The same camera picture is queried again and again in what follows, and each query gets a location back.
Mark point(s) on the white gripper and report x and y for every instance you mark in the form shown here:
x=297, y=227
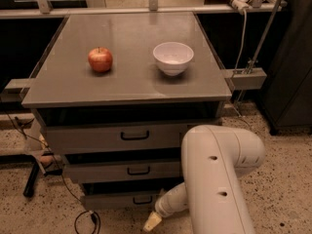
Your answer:
x=161, y=209

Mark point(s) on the grey bottom drawer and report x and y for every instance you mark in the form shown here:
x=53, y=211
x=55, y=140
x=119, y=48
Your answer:
x=104, y=196

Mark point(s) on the grey drawer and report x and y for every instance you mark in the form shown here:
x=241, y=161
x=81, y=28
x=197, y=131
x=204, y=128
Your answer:
x=120, y=137
x=113, y=172
x=104, y=196

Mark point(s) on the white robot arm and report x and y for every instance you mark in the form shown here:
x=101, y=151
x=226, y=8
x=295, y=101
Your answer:
x=212, y=160

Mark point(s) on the grey middle drawer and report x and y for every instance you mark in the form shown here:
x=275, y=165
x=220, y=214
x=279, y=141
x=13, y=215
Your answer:
x=113, y=172

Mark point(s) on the grey top drawer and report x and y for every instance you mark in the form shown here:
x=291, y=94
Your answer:
x=120, y=137

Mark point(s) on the grey drawer cabinet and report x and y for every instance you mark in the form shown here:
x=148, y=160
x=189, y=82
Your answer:
x=67, y=92

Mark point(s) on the black bar on floor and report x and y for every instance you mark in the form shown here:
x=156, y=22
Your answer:
x=28, y=191

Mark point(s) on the white bowl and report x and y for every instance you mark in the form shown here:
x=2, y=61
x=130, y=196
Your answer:
x=173, y=58

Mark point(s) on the red apple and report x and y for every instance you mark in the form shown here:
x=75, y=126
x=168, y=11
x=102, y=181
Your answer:
x=100, y=59

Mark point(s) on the dark cabinet on right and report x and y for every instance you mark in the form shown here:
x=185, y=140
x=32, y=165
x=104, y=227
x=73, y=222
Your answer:
x=286, y=96

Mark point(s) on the white power strip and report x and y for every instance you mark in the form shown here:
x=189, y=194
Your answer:
x=235, y=0

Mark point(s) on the grey metal side bracket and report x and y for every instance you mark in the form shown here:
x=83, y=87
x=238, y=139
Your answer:
x=241, y=81

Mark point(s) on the grey metal rail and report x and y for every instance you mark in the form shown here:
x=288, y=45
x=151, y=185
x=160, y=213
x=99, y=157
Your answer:
x=66, y=12

